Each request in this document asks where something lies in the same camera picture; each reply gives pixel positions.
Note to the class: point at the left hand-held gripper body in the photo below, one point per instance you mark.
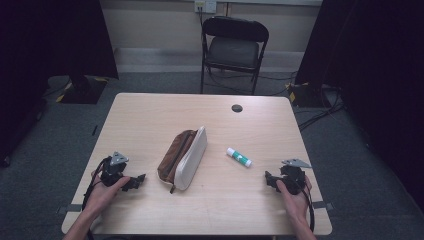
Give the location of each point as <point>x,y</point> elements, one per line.
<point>112,173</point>

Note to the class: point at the black table grommet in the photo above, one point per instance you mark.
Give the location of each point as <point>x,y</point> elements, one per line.
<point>237,108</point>

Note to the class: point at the white and green glue stick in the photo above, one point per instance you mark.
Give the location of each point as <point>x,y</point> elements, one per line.
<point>239,157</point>

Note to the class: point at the grey tape strip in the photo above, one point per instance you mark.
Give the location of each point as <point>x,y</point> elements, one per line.
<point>322,205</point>
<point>69,209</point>

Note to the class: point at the person's left hand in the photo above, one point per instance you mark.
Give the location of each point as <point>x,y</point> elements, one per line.
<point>103,196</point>

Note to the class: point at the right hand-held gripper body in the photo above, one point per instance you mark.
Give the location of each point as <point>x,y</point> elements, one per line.
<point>294,176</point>

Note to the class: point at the black stand base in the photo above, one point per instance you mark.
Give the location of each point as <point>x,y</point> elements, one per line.
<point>83,91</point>
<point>308,96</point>

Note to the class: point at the black folding chair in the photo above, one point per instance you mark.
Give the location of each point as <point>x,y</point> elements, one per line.
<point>233,50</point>

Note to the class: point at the white wall outlet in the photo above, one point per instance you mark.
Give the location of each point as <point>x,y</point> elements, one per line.
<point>205,6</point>

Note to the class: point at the brown and white pencil case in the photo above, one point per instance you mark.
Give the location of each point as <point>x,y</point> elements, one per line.
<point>184,159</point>

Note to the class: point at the dark curtain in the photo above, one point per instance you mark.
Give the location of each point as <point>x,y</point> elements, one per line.
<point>376,83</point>

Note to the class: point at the person's right hand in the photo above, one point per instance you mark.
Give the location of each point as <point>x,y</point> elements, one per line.
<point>296,203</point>

